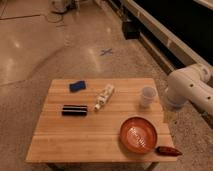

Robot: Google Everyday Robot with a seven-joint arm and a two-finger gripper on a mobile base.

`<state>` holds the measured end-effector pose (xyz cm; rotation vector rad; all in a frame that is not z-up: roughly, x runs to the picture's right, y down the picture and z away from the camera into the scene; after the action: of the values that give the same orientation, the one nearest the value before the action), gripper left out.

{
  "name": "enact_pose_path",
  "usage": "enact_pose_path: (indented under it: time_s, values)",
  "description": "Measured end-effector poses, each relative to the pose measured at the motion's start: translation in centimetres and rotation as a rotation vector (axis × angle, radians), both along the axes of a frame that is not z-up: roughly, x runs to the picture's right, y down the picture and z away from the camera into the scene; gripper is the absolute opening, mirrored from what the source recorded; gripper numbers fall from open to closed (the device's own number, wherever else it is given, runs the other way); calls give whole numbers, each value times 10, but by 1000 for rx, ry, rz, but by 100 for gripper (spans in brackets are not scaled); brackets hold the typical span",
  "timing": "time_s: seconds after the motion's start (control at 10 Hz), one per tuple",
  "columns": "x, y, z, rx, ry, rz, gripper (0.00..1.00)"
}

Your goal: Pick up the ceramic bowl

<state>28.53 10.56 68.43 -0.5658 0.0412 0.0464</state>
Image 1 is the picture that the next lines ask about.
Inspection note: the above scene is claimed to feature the red chili pepper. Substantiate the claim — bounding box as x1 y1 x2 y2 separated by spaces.
156 146 181 156

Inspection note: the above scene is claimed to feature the blue sponge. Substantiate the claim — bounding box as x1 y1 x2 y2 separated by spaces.
69 81 86 92

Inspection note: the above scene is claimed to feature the wooden table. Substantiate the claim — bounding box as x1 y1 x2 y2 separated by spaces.
26 78 177 164

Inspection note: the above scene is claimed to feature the white tube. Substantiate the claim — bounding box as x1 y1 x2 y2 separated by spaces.
94 84 115 111

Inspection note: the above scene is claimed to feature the white machine in background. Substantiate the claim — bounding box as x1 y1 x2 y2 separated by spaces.
49 0 76 13

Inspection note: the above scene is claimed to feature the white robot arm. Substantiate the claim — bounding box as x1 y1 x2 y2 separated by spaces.
164 63 213 116

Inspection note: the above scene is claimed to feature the clear plastic cup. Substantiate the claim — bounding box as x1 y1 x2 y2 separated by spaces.
140 86 157 107

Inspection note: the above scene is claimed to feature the black box on floor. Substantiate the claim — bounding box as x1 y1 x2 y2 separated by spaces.
122 22 140 40

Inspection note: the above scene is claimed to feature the cable on floor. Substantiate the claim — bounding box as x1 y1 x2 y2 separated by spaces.
45 11 66 28

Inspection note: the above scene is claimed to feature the black rectangular case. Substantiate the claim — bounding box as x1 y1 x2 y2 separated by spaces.
61 105 88 116

